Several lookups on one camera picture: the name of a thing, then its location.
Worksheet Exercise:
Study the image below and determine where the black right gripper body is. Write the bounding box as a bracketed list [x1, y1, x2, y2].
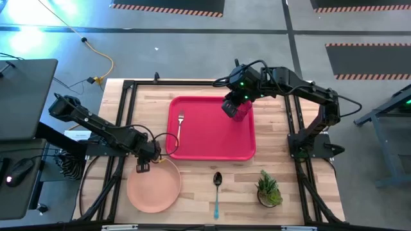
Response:
[226, 92, 254, 110]

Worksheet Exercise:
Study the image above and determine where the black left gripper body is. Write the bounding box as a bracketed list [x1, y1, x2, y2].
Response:
[137, 143, 163, 164]

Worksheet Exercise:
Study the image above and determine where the pink faceted cup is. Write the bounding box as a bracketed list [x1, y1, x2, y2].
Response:
[231, 99, 254, 123]

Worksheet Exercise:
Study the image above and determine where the silver fork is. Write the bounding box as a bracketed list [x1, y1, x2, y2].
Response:
[175, 110, 186, 148]

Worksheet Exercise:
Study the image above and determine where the black spoon blue handle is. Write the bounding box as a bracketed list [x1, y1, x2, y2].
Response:
[213, 171, 223, 221]

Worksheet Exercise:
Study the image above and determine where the red plastic tray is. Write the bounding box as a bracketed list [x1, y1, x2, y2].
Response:
[165, 95, 257, 162]

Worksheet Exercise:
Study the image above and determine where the white paper label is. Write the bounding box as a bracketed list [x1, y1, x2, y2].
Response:
[64, 130, 93, 142]

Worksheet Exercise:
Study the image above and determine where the yellow and black plug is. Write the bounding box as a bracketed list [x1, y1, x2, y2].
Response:
[86, 76, 104, 87]

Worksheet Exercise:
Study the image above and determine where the small potted succulent plant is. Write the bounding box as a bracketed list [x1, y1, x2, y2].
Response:
[256, 169, 284, 209]

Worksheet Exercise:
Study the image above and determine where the black hazard-striped floor mat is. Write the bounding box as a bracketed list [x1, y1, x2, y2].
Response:
[310, 0, 411, 13]
[324, 43, 411, 80]
[109, 0, 225, 19]

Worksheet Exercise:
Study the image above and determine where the black computer mouse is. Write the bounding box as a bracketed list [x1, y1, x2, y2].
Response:
[5, 158, 35, 188]

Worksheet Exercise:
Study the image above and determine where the dark grey monitor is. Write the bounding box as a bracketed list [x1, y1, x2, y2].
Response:
[0, 58, 59, 141]

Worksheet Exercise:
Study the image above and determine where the dark grey side desk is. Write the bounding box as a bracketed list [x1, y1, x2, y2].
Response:
[0, 138, 48, 221]

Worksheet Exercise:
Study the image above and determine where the grey metal stand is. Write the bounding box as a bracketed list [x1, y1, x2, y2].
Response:
[353, 83, 411, 189]

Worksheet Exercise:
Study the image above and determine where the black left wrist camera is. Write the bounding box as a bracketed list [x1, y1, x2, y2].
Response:
[136, 162, 152, 174]

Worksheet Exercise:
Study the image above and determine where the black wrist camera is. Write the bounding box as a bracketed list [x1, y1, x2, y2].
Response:
[221, 99, 239, 118]
[136, 162, 152, 174]

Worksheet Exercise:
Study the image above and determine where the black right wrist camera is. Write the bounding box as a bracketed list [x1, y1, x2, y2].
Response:
[221, 99, 239, 118]

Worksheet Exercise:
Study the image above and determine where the black aluminium table frame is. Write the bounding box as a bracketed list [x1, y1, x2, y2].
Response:
[75, 72, 346, 225]

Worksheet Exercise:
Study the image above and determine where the silver metal bracket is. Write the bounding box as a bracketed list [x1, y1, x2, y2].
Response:
[101, 224, 139, 231]
[281, 225, 319, 231]

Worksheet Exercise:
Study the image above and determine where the black corrugated cable conduit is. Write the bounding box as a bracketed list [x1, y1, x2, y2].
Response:
[53, 150, 87, 181]

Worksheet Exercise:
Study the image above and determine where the yellow cable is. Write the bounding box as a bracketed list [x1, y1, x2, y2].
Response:
[37, 0, 115, 87]

